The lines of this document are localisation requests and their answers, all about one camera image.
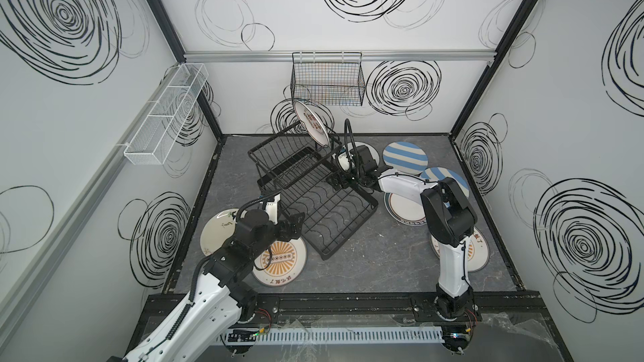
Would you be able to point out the white plate red characters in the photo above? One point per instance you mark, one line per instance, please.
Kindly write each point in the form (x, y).
(313, 123)

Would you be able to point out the blue striped plate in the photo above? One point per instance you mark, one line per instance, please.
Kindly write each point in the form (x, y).
(439, 173)
(405, 157)

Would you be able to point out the white mesh wall shelf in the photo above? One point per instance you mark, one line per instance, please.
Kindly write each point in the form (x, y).
(160, 129)

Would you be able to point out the white plate black flower outline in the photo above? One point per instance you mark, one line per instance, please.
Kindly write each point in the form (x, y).
(363, 155)

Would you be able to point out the black wire wall basket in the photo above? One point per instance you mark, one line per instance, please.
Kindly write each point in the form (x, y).
(331, 78)

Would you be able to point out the grey slotted cable duct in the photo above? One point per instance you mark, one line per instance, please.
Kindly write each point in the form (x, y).
(333, 336)

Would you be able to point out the white plate green red rim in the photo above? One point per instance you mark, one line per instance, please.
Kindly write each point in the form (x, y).
(404, 211)

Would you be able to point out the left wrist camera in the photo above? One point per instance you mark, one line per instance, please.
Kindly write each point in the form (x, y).
(271, 208)

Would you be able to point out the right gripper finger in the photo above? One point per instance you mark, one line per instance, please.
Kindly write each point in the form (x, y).
(337, 181)
(340, 157)

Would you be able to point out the orange sunburst plate right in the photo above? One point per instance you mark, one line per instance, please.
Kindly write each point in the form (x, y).
(478, 252)

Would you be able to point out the black wire dish rack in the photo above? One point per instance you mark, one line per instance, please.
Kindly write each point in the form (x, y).
(292, 163)

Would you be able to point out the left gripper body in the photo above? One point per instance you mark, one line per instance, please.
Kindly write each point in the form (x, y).
(280, 232)

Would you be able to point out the cream floral plate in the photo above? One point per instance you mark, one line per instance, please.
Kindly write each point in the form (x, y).
(217, 230)

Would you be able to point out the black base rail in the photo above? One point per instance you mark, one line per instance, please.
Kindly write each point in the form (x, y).
(419, 306)

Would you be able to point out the orange sunburst plate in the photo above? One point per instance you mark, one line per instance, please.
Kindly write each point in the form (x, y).
(281, 264)
(478, 252)

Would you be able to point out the blue striped plate rear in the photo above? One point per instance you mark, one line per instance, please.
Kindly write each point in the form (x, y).
(405, 157)

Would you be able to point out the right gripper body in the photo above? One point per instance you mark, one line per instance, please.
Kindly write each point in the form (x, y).
(358, 174)

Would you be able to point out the blue striped plate right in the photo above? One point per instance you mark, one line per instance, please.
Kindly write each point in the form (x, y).
(439, 173)

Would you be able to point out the orange sunburst plate left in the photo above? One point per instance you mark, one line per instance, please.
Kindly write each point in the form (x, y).
(281, 264)

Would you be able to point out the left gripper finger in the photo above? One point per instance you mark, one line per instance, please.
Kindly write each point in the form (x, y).
(294, 232)
(297, 219)

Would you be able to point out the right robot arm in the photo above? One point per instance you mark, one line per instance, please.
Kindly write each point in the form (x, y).
(449, 216)

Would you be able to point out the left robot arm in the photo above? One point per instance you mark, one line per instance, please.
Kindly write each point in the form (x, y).
(219, 298)

